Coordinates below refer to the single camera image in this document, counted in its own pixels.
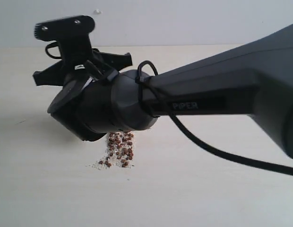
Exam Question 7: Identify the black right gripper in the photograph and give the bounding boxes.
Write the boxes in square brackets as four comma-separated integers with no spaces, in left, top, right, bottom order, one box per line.
[33,51,133,86]

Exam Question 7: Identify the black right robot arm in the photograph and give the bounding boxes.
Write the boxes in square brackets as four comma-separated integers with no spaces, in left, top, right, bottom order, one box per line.
[33,15,293,159]

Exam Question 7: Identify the brown beads and crumbs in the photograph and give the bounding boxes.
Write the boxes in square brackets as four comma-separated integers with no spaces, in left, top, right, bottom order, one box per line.
[87,131,135,170]

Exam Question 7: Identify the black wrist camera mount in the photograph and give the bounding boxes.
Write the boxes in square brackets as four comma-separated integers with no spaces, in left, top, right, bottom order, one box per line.
[34,15,95,68]

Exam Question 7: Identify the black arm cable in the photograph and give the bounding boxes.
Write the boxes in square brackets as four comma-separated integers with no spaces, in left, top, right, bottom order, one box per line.
[134,60,293,177]

